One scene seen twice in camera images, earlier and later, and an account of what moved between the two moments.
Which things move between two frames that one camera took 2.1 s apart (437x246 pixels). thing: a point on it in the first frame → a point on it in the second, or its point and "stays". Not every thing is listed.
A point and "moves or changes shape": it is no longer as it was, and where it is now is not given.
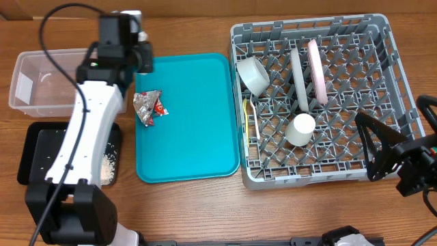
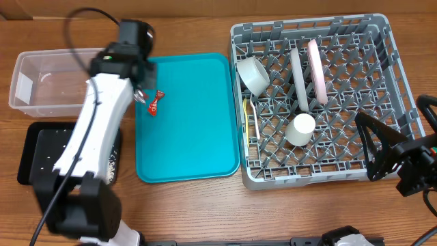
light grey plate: x=300 y=79 stays
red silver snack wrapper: x=147 y=104 moves or changes shape
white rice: x=108 y=159 stays
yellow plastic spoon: x=244 y=104 stays
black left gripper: x=146 y=48 → x=148 y=75
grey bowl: x=253 y=75 stays
